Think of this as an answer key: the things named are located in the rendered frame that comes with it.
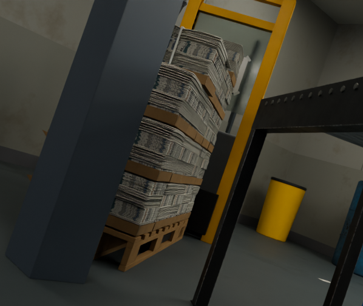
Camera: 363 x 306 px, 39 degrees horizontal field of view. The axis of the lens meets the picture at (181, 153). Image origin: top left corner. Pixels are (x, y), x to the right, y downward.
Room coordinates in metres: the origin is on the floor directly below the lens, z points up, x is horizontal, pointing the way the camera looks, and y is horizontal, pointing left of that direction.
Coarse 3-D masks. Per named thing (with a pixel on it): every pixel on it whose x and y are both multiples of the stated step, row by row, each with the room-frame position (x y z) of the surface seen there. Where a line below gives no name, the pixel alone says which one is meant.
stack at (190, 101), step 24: (168, 72) 2.01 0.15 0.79; (168, 96) 2.01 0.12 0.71; (192, 96) 2.14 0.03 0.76; (144, 120) 2.02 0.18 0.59; (192, 120) 2.34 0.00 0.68; (144, 144) 2.01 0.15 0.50; (168, 144) 2.00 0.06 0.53; (192, 144) 2.56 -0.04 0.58; (168, 168) 2.16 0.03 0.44; (192, 168) 2.85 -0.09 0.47; (120, 192) 2.02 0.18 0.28; (144, 192) 2.00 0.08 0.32; (168, 192) 2.35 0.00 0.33; (120, 216) 2.01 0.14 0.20; (144, 216) 2.03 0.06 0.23; (168, 216) 2.60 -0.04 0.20; (120, 240) 2.48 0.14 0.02; (144, 240) 2.18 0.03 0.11; (168, 240) 2.99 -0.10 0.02; (120, 264) 2.00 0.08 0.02
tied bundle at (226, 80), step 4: (228, 72) 2.93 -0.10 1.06; (228, 76) 2.97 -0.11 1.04; (224, 80) 2.93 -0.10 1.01; (228, 80) 3.04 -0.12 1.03; (224, 84) 2.96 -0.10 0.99; (228, 84) 3.10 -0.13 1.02; (220, 88) 2.85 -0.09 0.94; (224, 88) 3.00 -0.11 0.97; (220, 92) 2.88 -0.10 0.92; (224, 92) 3.07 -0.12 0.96; (220, 96) 2.94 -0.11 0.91; (224, 96) 3.07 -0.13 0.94; (220, 100) 2.98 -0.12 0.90; (220, 104) 3.07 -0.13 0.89
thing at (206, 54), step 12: (192, 36) 2.30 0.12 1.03; (204, 36) 2.29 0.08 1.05; (216, 36) 2.28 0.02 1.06; (192, 48) 2.29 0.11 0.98; (204, 48) 2.28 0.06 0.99; (216, 48) 2.27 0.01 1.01; (180, 60) 2.29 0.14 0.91; (192, 60) 2.28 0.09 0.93; (204, 60) 2.27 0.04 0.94; (216, 60) 2.35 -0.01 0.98; (204, 72) 2.27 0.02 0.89; (216, 72) 2.46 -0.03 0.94
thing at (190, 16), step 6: (192, 0) 3.75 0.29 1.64; (198, 0) 3.75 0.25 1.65; (192, 6) 3.75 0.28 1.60; (198, 6) 3.74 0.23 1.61; (186, 12) 3.76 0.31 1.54; (192, 12) 3.75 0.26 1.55; (198, 12) 3.82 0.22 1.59; (186, 18) 3.75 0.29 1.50; (192, 18) 3.75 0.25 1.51; (180, 24) 3.76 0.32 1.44; (186, 24) 3.75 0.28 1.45; (192, 24) 3.74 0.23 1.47
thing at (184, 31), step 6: (186, 30) 2.31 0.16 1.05; (174, 36) 2.32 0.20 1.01; (180, 36) 2.31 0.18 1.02; (174, 42) 2.32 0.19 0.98; (180, 42) 2.31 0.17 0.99; (180, 48) 2.30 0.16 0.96; (168, 54) 2.31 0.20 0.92; (174, 54) 2.31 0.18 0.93; (168, 60) 2.31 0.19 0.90; (174, 60) 2.30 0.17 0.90
